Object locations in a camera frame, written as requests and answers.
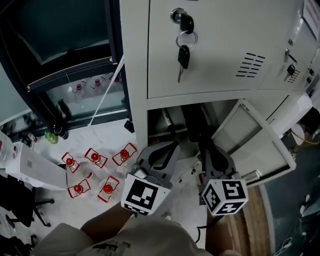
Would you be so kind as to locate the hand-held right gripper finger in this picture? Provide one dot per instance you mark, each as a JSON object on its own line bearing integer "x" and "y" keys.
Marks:
{"x": 230, "y": 167}
{"x": 207, "y": 166}

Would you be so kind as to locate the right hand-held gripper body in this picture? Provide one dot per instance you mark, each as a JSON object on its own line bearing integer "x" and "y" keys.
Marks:
{"x": 225, "y": 195}

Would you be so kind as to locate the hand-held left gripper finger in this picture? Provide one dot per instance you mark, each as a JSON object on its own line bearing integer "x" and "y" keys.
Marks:
{"x": 145, "y": 156}
{"x": 170, "y": 170}

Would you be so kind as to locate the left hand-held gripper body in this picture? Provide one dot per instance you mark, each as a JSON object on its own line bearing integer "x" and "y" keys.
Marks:
{"x": 142, "y": 195}

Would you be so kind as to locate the black umbrella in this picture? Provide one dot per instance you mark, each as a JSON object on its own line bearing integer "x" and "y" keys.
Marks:
{"x": 195, "y": 120}

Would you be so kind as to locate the grey metal locker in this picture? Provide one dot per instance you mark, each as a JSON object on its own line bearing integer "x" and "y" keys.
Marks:
{"x": 220, "y": 75}

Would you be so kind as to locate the person's right forearm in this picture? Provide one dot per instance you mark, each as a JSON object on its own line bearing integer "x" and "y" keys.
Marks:
{"x": 217, "y": 237}

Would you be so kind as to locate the person's left forearm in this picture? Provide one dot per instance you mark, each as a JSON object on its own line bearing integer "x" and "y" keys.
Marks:
{"x": 105, "y": 222}

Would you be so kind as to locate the clear water jug red cap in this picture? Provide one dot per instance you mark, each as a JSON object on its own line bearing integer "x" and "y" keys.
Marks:
{"x": 79, "y": 188}
{"x": 71, "y": 161}
{"x": 108, "y": 188}
{"x": 123, "y": 153}
{"x": 95, "y": 157}

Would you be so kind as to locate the small black floor block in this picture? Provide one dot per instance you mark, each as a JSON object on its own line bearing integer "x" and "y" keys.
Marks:
{"x": 129, "y": 125}

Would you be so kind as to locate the person's beige shirt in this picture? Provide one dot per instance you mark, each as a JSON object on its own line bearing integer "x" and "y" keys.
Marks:
{"x": 140, "y": 240}

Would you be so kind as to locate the white stool gold legs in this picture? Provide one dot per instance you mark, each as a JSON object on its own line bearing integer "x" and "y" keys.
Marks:
{"x": 297, "y": 133}

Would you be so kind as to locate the black thermos bottle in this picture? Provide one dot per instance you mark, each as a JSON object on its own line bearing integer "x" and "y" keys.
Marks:
{"x": 64, "y": 108}

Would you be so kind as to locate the green drink bottle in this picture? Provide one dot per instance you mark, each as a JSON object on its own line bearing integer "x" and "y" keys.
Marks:
{"x": 51, "y": 137}

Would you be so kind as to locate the white cardboard box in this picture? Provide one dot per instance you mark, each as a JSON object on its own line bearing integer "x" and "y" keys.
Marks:
{"x": 37, "y": 167}

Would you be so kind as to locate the black office chair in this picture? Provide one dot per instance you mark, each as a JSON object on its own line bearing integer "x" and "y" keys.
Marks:
{"x": 17, "y": 200}

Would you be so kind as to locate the large water barrel red label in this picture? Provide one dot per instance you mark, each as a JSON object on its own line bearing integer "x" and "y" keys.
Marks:
{"x": 6, "y": 152}

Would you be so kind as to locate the black window frame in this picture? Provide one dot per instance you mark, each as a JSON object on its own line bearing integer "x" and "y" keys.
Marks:
{"x": 15, "y": 62}

